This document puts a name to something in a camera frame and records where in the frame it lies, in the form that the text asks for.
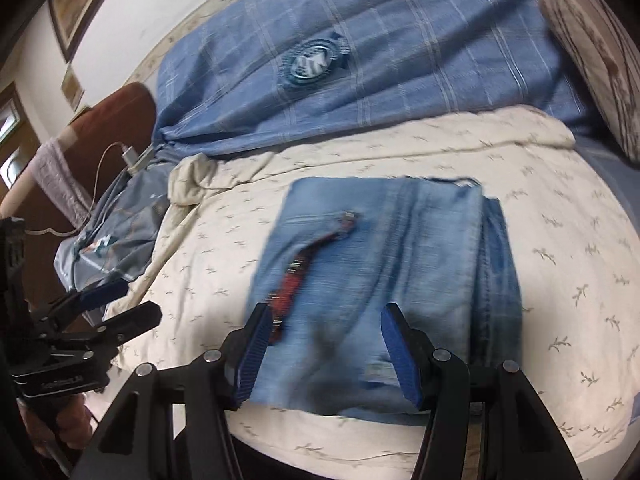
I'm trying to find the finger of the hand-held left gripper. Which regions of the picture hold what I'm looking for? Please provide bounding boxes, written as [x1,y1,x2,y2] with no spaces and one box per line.
[75,277,130,312]
[102,302,164,349]

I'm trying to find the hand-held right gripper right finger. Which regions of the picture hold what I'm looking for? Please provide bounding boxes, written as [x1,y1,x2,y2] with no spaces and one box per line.
[380,302,584,480]

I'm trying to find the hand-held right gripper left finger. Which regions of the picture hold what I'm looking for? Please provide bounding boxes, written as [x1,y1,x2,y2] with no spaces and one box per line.
[75,302,274,480]

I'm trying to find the blue denim pants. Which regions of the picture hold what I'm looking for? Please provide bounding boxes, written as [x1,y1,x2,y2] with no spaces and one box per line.
[247,176,524,418]

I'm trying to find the person's left hand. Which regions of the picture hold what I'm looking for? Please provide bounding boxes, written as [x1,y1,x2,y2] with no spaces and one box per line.
[22,394,97,462]

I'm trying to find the grey printed quilt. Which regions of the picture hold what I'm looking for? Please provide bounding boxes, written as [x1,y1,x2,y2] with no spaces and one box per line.
[54,157,173,326]

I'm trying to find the white power strip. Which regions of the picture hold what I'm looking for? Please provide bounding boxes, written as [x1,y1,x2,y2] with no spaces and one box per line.
[127,147,159,177]

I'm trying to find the white charger plug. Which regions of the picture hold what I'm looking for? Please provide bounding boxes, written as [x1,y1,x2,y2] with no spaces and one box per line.
[120,145,146,169]

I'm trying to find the cream floral blanket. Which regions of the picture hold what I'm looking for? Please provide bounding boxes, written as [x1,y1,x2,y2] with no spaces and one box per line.
[107,105,640,478]

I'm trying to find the small framed picture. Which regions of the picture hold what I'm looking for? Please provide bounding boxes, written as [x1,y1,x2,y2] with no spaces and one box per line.
[61,65,85,111]

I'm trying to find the blue mattress sheet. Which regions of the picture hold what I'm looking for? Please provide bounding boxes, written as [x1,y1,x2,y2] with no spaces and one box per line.
[575,135,640,203]

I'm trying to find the blue plaid bed cover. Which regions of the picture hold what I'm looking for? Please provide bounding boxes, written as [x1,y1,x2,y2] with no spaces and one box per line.
[152,0,601,161]

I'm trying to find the striped floral cushion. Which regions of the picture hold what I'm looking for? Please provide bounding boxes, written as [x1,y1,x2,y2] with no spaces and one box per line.
[540,0,640,162]

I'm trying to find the white charger cable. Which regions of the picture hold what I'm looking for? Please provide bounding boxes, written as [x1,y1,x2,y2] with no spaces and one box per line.
[25,142,126,236]

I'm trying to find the brown wooden door frame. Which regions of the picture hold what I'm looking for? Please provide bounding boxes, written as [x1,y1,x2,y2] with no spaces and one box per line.
[0,85,42,202]

